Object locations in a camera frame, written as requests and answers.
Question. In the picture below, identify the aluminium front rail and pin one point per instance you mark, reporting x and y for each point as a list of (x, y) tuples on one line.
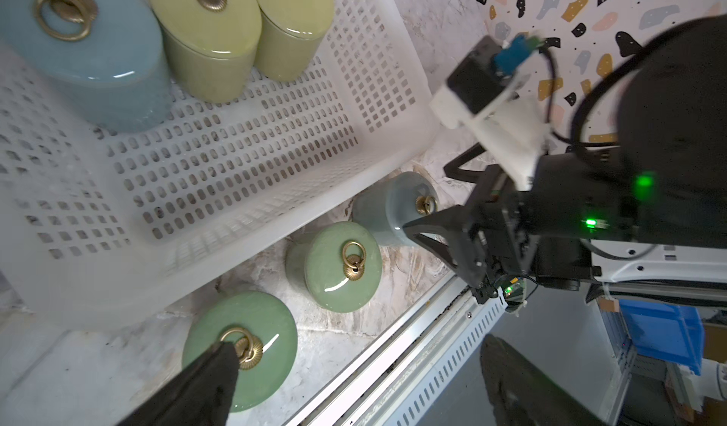
[(395, 378)]

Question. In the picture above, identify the yellow-green tea canister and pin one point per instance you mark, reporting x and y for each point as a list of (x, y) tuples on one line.
[(292, 31), (211, 45)]

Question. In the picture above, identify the white plastic basket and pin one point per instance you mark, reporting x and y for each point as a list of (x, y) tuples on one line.
[(101, 230)]

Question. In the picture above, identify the green tea canister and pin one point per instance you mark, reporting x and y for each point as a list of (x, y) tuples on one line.
[(264, 335), (339, 267)]

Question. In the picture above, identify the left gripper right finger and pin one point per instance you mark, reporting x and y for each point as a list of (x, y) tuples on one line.
[(521, 394)]

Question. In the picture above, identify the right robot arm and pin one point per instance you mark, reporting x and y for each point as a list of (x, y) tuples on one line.
[(657, 124)]

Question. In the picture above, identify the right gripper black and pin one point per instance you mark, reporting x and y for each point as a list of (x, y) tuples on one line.
[(556, 216)]

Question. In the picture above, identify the blue tea canister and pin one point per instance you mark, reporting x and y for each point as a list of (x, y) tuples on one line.
[(385, 208), (104, 57)]

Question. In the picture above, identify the blue tea canister back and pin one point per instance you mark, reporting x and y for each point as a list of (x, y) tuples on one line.
[(104, 57)]

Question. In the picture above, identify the blue tea canister front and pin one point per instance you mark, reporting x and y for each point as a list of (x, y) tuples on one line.
[(385, 208)]

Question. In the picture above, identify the blue storage bin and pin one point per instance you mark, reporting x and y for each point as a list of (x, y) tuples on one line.
[(670, 333)]

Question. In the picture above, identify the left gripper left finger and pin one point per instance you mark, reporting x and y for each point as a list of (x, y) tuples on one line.
[(201, 394)]

